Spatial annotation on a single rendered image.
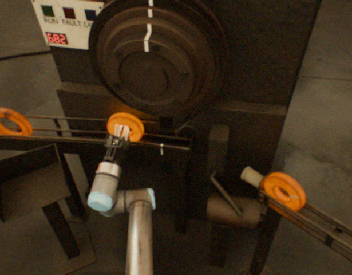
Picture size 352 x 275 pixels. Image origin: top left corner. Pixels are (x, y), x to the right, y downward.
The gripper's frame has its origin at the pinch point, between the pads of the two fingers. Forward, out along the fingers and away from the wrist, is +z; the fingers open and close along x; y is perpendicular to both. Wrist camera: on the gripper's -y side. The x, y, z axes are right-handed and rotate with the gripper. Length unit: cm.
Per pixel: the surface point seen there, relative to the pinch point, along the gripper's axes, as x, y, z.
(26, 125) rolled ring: 46.0, -5.0, -3.5
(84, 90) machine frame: 18.3, 8.7, 9.5
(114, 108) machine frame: 6.0, 2.2, 6.4
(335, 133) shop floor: -116, -100, 68
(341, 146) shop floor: -119, -97, 56
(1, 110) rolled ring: 55, 2, -1
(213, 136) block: -38.2, 4.0, -2.5
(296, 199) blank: -70, 2, -23
